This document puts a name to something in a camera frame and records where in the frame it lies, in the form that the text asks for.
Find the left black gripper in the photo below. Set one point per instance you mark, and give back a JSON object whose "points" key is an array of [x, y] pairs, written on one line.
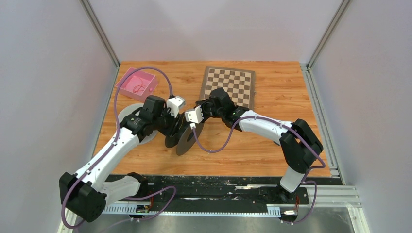
{"points": [[169, 131]]}

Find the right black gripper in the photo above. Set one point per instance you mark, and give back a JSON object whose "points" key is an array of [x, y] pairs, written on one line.
{"points": [[203, 105]]}

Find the black cable spool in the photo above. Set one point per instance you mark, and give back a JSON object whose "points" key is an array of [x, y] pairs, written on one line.
{"points": [[181, 137]]}

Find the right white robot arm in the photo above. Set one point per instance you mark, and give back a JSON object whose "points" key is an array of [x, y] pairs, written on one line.
{"points": [[299, 144]]}

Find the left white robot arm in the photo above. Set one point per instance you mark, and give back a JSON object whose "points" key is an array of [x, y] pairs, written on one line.
{"points": [[86, 192]]}

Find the wooden chessboard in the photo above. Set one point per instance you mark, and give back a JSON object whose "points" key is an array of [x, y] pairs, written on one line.
{"points": [[238, 83]]}

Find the pink plastic box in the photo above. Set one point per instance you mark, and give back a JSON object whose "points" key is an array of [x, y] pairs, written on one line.
{"points": [[139, 85]]}

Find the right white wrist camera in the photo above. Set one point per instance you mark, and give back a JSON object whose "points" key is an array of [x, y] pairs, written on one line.
{"points": [[194, 116]]}

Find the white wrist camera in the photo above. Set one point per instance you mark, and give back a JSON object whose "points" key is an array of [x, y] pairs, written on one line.
{"points": [[194, 116], [175, 104]]}

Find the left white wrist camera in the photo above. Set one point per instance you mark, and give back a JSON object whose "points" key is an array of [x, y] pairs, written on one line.
{"points": [[175, 104]]}

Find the white cable spool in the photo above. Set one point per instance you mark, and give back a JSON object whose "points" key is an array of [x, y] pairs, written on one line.
{"points": [[140, 121]]}

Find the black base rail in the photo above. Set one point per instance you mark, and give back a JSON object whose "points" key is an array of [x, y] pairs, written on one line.
{"points": [[220, 194]]}

